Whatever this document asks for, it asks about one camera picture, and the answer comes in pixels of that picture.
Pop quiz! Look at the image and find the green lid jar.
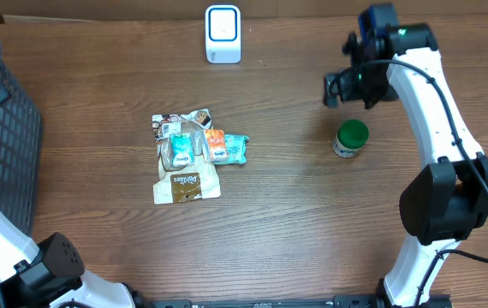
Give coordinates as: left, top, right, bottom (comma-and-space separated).
332, 119, 369, 158

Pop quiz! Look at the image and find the teal tissue pack wrapper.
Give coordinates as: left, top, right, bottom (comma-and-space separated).
223, 134, 249, 164

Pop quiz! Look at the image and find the orange tissue pack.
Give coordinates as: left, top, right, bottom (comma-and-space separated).
204, 129, 229, 162

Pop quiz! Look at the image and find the brown snack pouch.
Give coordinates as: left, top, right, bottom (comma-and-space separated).
152, 109, 221, 204

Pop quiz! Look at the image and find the small teal tissue pack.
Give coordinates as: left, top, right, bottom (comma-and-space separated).
170, 133, 194, 167

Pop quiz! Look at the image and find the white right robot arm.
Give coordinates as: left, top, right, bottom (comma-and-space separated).
324, 3, 488, 307

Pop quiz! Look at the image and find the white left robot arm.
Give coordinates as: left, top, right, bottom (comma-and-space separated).
0, 61, 148, 307

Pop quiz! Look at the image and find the white barcode scanner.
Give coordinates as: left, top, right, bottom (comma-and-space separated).
205, 4, 241, 64

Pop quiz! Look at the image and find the grey plastic basket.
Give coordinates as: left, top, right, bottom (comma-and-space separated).
0, 45, 44, 236

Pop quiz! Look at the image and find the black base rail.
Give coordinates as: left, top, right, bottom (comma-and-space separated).
140, 292, 455, 308

